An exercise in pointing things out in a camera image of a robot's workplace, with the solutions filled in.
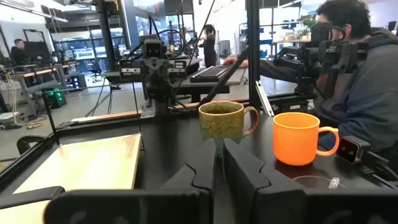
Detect black keyboard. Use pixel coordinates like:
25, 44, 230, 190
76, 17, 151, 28
189, 64, 233, 83

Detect green-brown ceramic mug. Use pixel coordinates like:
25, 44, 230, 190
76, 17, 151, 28
198, 100, 260, 147

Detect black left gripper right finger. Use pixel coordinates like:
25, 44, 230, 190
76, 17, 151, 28
223, 138, 305, 224

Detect orange plastic mug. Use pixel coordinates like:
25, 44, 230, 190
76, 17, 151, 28
272, 111, 341, 167

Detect gray desk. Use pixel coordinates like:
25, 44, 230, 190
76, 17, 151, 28
169, 65, 247, 103

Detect black aluminium rig frame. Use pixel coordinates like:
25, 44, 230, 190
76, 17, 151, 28
0, 0, 318, 190

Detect seated person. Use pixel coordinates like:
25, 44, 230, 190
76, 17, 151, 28
223, 0, 398, 175

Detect black computer with green light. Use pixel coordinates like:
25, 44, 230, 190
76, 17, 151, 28
43, 88, 68, 110

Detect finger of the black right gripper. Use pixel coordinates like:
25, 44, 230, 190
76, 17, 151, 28
154, 58, 170, 93
140, 58, 155, 93

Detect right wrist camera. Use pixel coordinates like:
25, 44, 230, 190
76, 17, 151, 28
139, 35, 168, 60

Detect black table-level camera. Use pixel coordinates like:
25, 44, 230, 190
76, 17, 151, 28
336, 135, 373, 165

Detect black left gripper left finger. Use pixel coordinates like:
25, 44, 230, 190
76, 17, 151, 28
160, 138, 217, 224

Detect standing person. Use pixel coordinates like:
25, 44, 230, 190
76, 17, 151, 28
198, 24, 218, 68

